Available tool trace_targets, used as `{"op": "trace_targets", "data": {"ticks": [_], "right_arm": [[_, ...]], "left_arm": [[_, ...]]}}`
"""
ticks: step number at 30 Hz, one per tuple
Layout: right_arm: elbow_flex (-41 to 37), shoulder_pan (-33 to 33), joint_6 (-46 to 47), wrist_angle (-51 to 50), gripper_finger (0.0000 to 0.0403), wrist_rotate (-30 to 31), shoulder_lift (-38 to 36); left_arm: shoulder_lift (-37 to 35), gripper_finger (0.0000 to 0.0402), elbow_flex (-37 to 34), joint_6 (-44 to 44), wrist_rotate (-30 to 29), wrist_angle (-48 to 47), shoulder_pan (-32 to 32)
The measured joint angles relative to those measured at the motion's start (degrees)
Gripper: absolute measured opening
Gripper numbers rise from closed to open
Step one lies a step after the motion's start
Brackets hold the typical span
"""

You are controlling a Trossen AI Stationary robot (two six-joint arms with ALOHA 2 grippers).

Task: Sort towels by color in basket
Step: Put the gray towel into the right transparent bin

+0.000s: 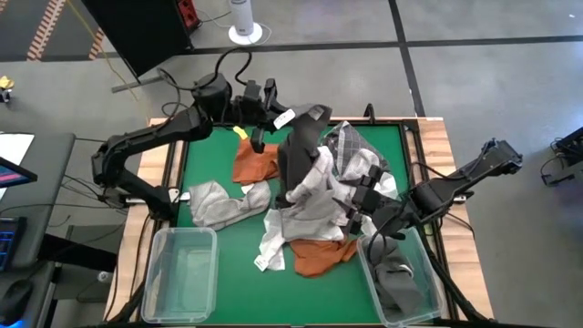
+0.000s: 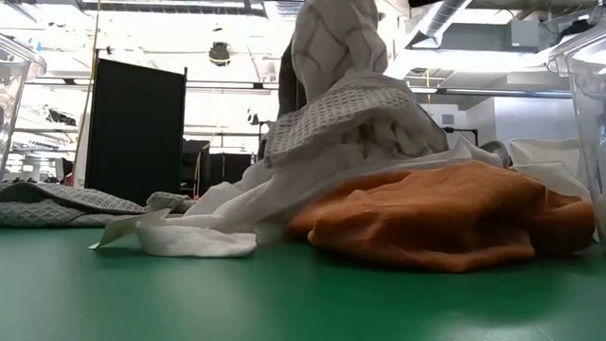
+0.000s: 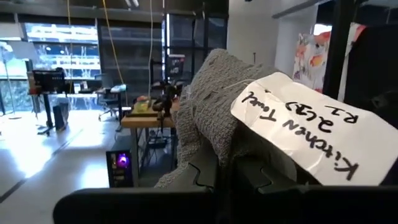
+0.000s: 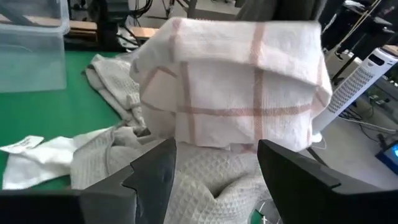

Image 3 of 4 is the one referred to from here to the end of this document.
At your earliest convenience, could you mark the black partition panel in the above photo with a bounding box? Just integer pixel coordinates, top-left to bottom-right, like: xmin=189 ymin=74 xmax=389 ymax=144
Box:
xmin=343 ymin=24 xmax=398 ymax=130

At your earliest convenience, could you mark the yellow hanging cable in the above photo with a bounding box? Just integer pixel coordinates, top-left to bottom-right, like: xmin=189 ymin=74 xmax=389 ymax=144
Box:
xmin=101 ymin=0 xmax=126 ymax=86

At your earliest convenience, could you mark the black frame post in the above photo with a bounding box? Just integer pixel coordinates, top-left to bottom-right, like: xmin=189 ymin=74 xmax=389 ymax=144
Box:
xmin=322 ymin=0 xmax=356 ymax=100

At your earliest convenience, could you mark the black sign screen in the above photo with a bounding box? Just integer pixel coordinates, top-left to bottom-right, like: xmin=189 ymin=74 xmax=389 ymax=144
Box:
xmin=167 ymin=54 xmax=187 ymax=79

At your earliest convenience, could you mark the white hanging cable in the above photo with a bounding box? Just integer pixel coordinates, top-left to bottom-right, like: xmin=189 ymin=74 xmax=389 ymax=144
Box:
xmin=147 ymin=0 xmax=155 ymax=98

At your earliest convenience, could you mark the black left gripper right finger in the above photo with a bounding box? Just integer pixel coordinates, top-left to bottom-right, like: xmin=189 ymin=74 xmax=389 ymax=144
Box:
xmin=231 ymin=154 xmax=398 ymax=224

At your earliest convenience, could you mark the wooden table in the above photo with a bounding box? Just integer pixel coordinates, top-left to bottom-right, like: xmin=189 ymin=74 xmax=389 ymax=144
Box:
xmin=120 ymin=104 xmax=180 ymax=187

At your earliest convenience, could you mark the yellow green object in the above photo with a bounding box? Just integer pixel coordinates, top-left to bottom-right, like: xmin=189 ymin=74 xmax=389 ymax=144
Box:
xmin=131 ymin=95 xmax=150 ymax=115

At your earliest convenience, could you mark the black computer tower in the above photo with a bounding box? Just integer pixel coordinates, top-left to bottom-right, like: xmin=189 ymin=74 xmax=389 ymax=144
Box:
xmin=105 ymin=148 xmax=135 ymax=188

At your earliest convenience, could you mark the floral print cloth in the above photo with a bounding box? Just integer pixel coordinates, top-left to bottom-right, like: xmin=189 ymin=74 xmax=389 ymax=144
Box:
xmin=292 ymin=22 xmax=367 ymax=94

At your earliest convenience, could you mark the black office chair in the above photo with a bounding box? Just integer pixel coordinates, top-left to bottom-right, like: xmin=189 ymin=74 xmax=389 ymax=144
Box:
xmin=94 ymin=73 xmax=126 ymax=121

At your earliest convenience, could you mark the black monitor on stand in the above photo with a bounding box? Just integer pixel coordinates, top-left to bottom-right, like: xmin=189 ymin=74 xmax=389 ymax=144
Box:
xmin=27 ymin=68 xmax=68 ymax=137

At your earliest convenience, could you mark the white paper tag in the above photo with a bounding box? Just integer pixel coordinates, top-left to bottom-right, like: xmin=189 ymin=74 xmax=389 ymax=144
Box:
xmin=229 ymin=72 xmax=398 ymax=187

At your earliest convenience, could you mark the dark grey knit towel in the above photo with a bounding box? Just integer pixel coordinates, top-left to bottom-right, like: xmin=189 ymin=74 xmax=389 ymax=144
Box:
xmin=154 ymin=48 xmax=299 ymax=189

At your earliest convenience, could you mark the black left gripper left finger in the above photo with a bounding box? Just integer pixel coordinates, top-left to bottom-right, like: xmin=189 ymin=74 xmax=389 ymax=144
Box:
xmin=52 ymin=144 xmax=220 ymax=224

